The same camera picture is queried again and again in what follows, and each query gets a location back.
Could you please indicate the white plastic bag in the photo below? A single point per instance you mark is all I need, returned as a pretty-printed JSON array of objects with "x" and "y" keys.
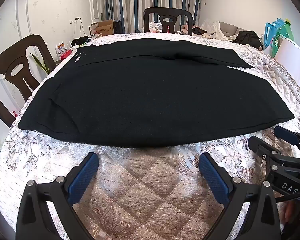
[{"x": 155, "y": 27}]

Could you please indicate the striped curtain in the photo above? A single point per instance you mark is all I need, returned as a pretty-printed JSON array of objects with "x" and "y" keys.
[{"x": 130, "y": 5}]

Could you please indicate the grey sofa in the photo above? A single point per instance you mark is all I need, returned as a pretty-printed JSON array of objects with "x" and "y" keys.
[{"x": 227, "y": 26}]

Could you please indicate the cardboard box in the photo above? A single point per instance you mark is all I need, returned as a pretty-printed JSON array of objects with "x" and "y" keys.
[{"x": 105, "y": 28}]

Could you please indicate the green plastic bottle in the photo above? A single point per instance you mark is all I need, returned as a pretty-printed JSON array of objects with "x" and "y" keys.
[{"x": 285, "y": 31}]

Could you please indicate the black speaker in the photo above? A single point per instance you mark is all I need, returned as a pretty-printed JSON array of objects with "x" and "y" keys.
[{"x": 117, "y": 27}]

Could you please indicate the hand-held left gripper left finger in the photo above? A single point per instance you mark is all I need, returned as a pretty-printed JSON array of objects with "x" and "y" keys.
[{"x": 83, "y": 177}]

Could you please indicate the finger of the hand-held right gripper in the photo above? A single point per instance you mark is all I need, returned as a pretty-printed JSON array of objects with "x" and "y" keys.
[
  {"x": 287, "y": 133},
  {"x": 258, "y": 145}
]

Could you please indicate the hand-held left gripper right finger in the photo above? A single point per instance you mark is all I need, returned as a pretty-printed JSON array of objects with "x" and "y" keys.
[{"x": 215, "y": 180}]

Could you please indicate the black pants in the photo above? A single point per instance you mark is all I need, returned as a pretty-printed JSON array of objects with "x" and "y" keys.
[{"x": 150, "y": 100}]

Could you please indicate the black clothing pile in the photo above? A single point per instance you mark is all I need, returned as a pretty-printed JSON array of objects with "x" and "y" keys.
[{"x": 247, "y": 38}]

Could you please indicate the green plant leaves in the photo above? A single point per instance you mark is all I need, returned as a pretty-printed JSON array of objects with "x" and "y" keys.
[{"x": 41, "y": 63}]

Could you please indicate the quilted floral tablecloth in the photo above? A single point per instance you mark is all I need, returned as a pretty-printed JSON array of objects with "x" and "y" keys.
[{"x": 140, "y": 192}]

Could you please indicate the blue plastic jug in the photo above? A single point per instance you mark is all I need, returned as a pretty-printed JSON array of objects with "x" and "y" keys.
[{"x": 271, "y": 31}]

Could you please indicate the dark wooden chair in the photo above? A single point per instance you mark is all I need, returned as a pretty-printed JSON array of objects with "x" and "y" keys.
[
  {"x": 152, "y": 12},
  {"x": 32, "y": 45}
]

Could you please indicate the black bag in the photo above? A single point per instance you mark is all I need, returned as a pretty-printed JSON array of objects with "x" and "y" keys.
[{"x": 81, "y": 40}]

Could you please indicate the wall socket with charger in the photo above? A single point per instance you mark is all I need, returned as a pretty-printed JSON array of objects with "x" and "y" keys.
[{"x": 75, "y": 20}]

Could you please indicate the white cloth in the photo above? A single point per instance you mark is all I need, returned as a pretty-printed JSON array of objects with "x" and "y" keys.
[{"x": 215, "y": 28}]

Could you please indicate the person's right hand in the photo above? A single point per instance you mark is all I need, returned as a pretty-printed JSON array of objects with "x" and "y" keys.
[{"x": 288, "y": 212}]

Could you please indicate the red box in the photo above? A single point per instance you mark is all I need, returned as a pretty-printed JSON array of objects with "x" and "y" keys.
[{"x": 63, "y": 52}]

